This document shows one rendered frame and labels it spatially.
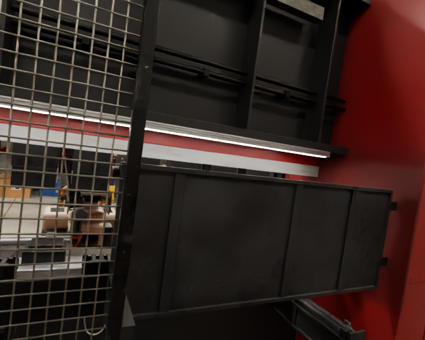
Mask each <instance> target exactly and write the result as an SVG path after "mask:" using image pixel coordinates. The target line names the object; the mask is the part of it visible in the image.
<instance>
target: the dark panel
mask: <svg viewBox="0 0 425 340"><path fill-rule="evenodd" d="M392 196H393V190H386V189H378V188H366V187H360V186H347V185H340V184H333V183H321V182H314V181H302V180H295V179H283V178H276V177H263V176H257V175H244V174H237V173H225V172H218V171H206V170H199V169H186V168H180V167H168V166H160V165H148V164H142V163H141V168H140V178H139V184H138V195H137V201H136V212H135V219H134V230H133V236H132V246H131V252H130V263H129V269H128V276H127V287H126V295H127V299H128V302H129V305H130V308H131V311H132V315H133V318H134V321H135V320H146V319H151V318H161V317H166V316H176V315H182V314H191V313H197V312H207V311H213V310H222V309H228V308H238V307H243V306H253V305H258V304H268V303H274V302H284V301H289V300H299V299H305V298H315V297H320V296H326V295H335V294H341V293H351V292H357V291H366V290H372V289H377V285H378V278H379V273H380V266H381V261H382V257H383V249H384V244H385V237H386V232H387V225H388V220H389V213H390V208H391V201H392Z"/></svg>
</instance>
